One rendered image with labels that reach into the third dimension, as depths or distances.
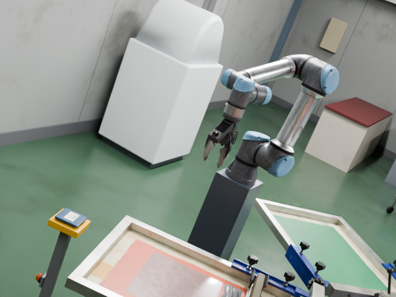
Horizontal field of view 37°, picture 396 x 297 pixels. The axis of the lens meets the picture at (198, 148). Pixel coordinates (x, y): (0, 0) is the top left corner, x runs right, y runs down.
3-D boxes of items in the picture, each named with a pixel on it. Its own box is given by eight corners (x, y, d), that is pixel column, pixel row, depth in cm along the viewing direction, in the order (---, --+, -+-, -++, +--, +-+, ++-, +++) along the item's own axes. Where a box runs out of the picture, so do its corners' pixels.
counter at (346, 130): (373, 152, 996) (392, 113, 973) (345, 173, 815) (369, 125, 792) (337, 135, 1019) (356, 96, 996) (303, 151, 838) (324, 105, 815)
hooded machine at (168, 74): (137, 131, 663) (185, -4, 614) (188, 159, 638) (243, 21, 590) (95, 139, 593) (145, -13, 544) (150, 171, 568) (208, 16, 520)
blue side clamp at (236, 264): (225, 277, 241) (232, 263, 239) (228, 271, 246) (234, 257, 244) (294, 308, 238) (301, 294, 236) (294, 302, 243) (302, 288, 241)
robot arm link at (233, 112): (240, 110, 223) (222, 101, 226) (236, 121, 224) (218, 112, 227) (248, 108, 229) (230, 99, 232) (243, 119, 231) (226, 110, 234)
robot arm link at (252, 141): (247, 152, 283) (257, 127, 279) (267, 166, 275) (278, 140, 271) (230, 152, 274) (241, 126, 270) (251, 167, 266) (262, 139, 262)
